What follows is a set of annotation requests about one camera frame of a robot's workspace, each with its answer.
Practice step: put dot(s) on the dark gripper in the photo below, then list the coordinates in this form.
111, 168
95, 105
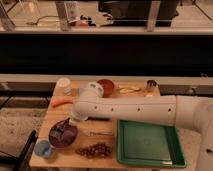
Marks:
60, 126

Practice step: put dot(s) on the purple bowl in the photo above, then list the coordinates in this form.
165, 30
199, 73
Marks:
64, 140

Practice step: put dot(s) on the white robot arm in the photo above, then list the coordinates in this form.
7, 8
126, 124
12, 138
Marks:
189, 112

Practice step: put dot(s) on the blue cup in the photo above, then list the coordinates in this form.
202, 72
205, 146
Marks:
43, 149

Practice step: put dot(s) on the orange carrot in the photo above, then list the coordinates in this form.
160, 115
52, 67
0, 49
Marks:
61, 101

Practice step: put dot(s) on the silver fork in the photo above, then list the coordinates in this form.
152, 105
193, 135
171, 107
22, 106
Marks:
90, 133

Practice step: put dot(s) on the black chair back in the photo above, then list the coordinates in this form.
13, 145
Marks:
30, 140

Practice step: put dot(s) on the bunch of dark grapes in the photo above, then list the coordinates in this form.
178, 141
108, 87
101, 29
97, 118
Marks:
98, 150

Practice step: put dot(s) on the green tray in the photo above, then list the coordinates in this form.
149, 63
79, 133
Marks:
140, 144

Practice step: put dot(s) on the yellow banana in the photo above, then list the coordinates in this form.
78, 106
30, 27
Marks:
130, 89

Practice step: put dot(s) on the metal cup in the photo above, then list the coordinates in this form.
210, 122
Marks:
151, 85

